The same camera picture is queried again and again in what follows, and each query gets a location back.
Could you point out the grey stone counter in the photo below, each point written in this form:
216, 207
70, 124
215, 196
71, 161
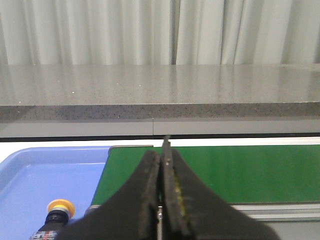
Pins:
48, 101

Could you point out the aluminium conveyor frame rail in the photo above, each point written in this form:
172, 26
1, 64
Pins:
275, 211

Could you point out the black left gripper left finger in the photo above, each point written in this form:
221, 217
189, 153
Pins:
129, 214

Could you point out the green conveyor belt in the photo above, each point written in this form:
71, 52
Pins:
237, 172

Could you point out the white pleated curtain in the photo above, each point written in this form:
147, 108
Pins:
166, 32

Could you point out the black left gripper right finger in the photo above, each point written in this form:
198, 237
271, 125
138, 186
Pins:
192, 211

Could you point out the yellow push button switch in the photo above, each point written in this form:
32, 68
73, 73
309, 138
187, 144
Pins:
59, 212

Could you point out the blue plastic tray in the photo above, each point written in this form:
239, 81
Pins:
33, 177

